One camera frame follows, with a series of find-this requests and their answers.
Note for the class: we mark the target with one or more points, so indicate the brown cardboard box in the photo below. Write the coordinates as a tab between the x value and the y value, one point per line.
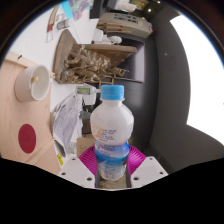
85	145

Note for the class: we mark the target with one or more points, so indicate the white paper cup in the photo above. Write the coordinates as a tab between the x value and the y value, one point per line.
33	83

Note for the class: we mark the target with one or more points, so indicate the golden carved sculpture on wood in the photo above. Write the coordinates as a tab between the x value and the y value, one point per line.
86	65

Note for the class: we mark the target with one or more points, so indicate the glass bottle with green label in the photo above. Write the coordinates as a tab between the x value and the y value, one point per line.
85	90

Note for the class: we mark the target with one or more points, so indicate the long ceiling light strip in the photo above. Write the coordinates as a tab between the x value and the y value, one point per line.
203	80

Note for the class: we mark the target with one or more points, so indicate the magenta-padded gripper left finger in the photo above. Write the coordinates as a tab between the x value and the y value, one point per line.
78	171

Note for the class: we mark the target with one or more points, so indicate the white bottle with blue cap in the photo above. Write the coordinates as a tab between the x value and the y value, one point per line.
111	123

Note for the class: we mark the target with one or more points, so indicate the clear glass bottle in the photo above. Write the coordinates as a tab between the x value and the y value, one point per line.
85	115

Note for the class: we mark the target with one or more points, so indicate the flat round red coaster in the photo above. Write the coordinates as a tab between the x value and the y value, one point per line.
27	138

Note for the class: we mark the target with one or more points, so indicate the desktop printer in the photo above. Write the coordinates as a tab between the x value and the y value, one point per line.
125	24

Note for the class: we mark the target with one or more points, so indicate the printed newspaper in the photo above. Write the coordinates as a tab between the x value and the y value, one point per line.
66	121

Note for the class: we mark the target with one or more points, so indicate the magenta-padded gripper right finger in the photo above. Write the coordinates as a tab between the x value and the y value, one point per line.
148	171

